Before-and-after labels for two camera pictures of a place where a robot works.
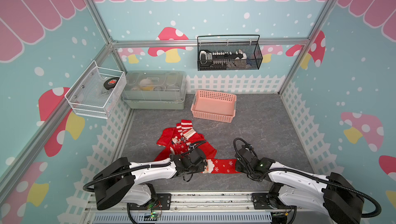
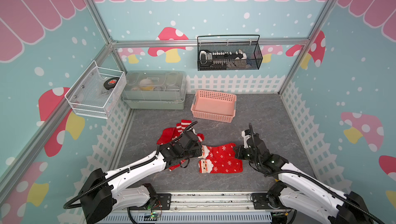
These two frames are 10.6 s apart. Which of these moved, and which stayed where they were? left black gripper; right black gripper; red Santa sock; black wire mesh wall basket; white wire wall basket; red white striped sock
Moved: left black gripper; right black gripper
Stayed: black wire mesh wall basket; red white striped sock; white wire wall basket; red Santa sock
